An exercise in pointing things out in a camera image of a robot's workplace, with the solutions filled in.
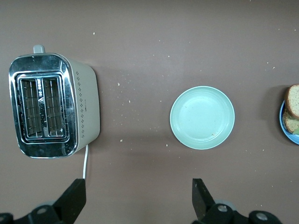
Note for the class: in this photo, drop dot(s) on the beige chrome toaster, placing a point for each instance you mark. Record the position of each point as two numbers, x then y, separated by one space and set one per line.
86 105

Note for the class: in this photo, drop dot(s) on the pale green round plate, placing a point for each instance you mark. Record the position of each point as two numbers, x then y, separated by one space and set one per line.
202 117

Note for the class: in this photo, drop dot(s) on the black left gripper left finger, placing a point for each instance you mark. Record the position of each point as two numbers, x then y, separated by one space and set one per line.
70 205

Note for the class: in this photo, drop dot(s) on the green lettuce leaf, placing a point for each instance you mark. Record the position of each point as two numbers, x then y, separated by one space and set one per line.
296 132

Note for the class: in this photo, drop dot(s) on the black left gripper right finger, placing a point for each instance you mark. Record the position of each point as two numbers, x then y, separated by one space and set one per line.
205 207

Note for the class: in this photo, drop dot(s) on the blue round plate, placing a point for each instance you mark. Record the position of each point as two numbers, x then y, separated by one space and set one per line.
283 130

